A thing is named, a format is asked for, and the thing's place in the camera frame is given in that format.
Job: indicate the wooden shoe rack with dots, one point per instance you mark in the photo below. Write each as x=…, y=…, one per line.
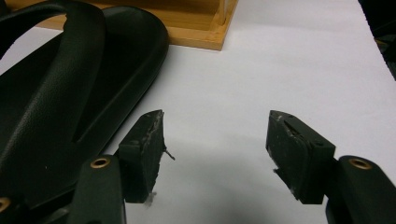
x=186, y=21

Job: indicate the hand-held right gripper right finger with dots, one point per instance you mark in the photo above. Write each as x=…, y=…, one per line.
x=295, y=155

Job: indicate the black slipper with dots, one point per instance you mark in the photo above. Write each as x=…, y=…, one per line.
x=62, y=102

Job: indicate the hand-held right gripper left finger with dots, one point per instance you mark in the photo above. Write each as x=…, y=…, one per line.
x=141, y=161

